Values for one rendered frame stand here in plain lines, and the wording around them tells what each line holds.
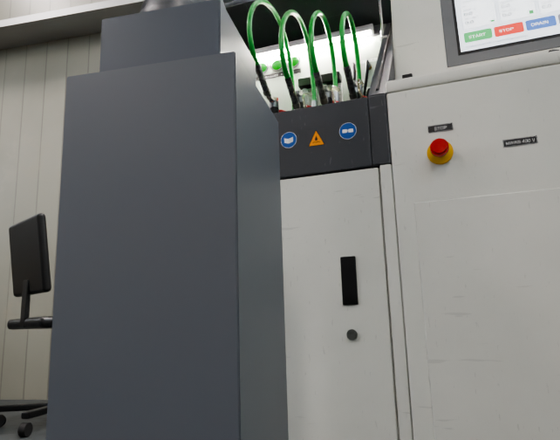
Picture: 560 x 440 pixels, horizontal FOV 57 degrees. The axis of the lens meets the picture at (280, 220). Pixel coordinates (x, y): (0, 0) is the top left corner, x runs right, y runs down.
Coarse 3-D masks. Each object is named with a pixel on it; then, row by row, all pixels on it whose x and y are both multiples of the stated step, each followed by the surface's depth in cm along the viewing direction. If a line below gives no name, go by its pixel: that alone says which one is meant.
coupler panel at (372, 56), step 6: (354, 54) 174; (360, 54) 174; (366, 54) 173; (372, 54) 172; (378, 54) 172; (348, 60) 175; (354, 60) 174; (360, 60) 173; (372, 60) 172; (360, 66) 173; (372, 66) 171; (372, 72) 171; (366, 90) 170
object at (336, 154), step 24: (288, 120) 118; (312, 120) 116; (336, 120) 114; (360, 120) 112; (336, 144) 113; (360, 144) 111; (288, 168) 116; (312, 168) 114; (336, 168) 112; (360, 168) 112
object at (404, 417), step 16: (384, 176) 108; (384, 192) 108; (384, 208) 107; (384, 224) 107; (384, 240) 108; (400, 288) 103; (400, 304) 103; (400, 320) 102; (400, 336) 101; (400, 352) 101; (400, 368) 100; (400, 384) 100; (400, 400) 99; (400, 416) 99; (400, 432) 98
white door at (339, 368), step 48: (288, 192) 115; (336, 192) 111; (288, 240) 113; (336, 240) 109; (288, 288) 111; (336, 288) 107; (384, 288) 104; (288, 336) 109; (336, 336) 106; (384, 336) 102; (288, 384) 107; (336, 384) 104; (384, 384) 101; (336, 432) 102; (384, 432) 99
